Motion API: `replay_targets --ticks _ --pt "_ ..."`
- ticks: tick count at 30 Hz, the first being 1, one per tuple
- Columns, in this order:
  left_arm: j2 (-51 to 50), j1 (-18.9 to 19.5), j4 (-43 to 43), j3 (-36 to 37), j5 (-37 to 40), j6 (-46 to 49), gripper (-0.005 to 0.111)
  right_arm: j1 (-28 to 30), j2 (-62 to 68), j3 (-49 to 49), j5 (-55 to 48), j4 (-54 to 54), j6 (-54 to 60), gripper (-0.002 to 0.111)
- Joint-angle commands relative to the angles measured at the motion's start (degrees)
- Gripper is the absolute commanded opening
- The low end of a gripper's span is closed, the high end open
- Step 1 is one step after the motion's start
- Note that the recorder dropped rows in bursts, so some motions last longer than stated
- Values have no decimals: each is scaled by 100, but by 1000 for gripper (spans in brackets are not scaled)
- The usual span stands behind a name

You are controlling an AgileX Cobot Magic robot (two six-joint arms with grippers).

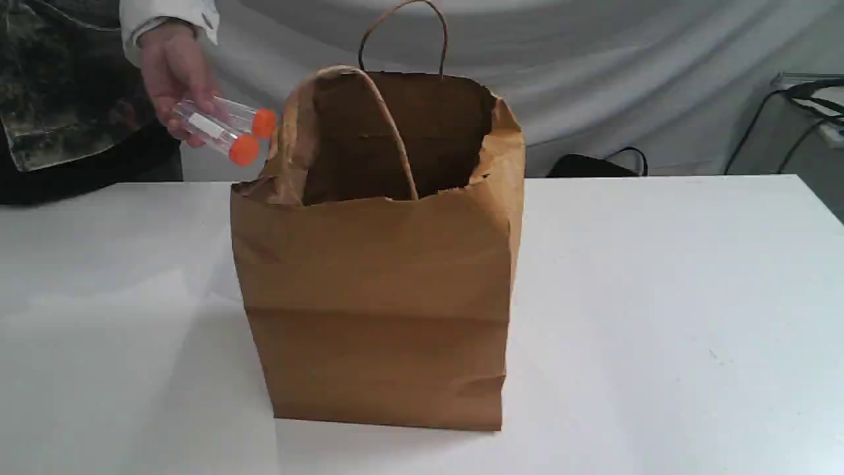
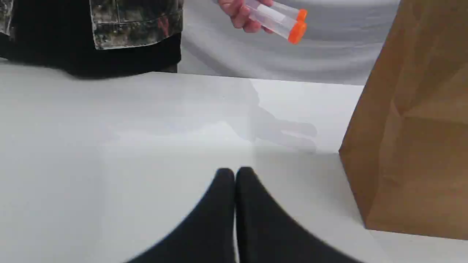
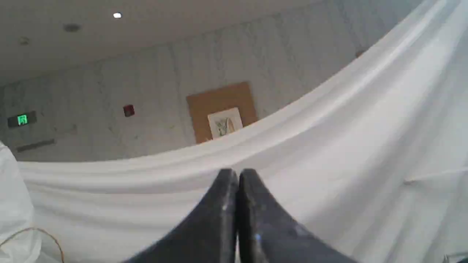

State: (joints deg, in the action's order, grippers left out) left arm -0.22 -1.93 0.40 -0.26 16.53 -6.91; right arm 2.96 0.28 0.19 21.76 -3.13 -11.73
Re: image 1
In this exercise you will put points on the black bag behind table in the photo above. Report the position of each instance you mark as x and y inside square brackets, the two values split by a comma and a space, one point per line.
[581, 166]

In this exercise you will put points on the camouflage jacket person torso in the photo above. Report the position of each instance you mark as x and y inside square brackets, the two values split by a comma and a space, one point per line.
[75, 116]

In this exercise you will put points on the grey draped backdrop cloth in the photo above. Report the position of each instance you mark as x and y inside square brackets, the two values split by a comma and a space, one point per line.
[677, 79]

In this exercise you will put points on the brown paper bag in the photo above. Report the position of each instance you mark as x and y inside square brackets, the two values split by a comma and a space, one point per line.
[377, 251]

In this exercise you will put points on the person's left hand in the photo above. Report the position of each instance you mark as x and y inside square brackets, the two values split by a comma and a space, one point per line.
[174, 68]

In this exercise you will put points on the white sleeve forearm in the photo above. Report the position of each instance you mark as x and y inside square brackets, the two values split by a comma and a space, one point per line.
[139, 17]

